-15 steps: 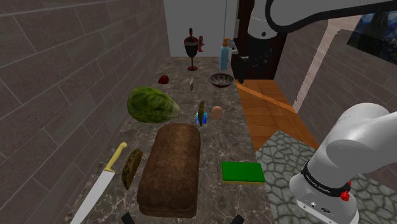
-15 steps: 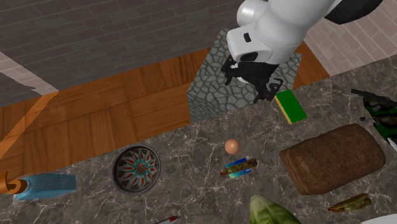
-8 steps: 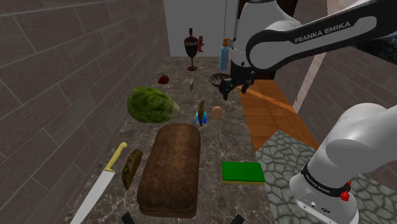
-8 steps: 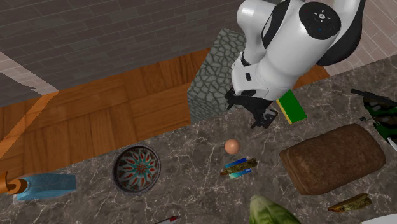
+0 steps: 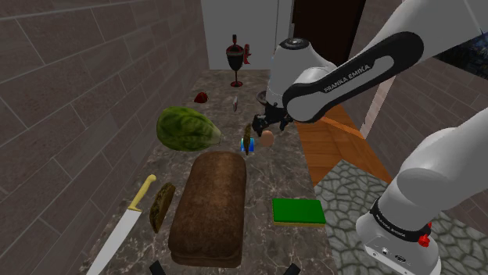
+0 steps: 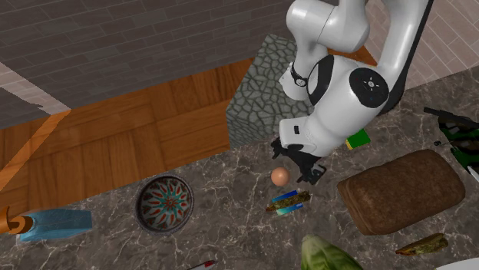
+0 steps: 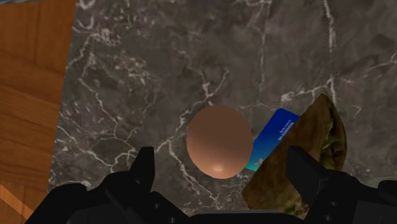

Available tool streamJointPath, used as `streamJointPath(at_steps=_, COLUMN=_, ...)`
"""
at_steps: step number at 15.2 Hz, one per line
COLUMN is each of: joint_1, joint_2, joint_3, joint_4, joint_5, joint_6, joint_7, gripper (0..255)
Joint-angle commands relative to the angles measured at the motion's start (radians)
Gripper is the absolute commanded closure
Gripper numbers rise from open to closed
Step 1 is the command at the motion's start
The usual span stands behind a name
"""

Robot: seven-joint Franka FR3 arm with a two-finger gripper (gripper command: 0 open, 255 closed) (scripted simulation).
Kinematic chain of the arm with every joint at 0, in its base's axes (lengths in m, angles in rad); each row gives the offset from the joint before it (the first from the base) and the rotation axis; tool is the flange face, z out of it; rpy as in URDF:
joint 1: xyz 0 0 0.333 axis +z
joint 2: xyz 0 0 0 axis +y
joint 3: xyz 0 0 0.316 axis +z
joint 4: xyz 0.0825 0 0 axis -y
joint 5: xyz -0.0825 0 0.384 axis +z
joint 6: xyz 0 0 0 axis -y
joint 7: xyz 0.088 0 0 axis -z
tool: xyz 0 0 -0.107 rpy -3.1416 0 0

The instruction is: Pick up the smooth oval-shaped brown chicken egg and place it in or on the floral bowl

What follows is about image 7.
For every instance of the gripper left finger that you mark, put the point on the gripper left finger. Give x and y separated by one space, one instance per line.
130 192

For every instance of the brown egg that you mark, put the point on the brown egg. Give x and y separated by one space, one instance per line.
219 141

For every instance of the brown folded taco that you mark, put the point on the brown folded taco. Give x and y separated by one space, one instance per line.
313 136

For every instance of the blue card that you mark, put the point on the blue card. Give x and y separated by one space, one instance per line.
273 139

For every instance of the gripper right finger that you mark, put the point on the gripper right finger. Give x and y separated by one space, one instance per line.
325 192

